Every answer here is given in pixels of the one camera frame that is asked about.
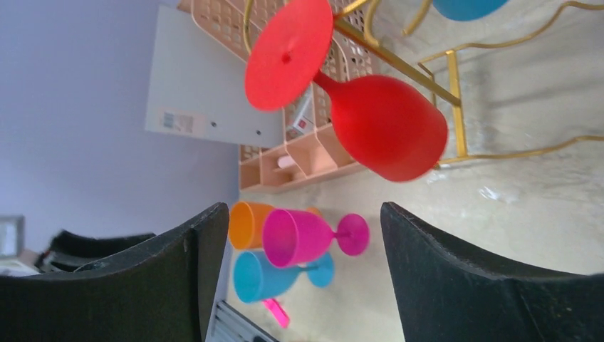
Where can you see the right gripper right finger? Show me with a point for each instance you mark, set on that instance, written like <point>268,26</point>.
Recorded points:
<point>447,289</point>

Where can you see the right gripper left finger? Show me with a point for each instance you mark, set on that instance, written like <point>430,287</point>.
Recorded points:
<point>161,289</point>

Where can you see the blue wine glass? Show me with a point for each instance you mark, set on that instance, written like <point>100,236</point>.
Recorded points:
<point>257,279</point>
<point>467,10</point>

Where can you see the orange wine glass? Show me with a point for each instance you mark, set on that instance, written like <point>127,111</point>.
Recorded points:
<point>246,223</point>

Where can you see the magenta wine glass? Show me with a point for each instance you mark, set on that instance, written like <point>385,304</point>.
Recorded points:
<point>290,237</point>

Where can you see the red wine glass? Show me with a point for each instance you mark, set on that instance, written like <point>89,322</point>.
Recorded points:
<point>382,122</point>

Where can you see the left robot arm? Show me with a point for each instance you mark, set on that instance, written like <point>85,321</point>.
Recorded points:
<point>68,251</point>

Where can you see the gold wine glass rack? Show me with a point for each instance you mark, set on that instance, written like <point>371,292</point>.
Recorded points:
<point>355,21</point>

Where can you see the pink highlighter marker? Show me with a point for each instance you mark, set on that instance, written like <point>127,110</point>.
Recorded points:
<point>277,311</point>

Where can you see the peach file organizer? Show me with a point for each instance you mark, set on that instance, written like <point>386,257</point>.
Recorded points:
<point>306,159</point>

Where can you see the white box in organizer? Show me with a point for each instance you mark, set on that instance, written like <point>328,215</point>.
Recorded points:
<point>302,120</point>

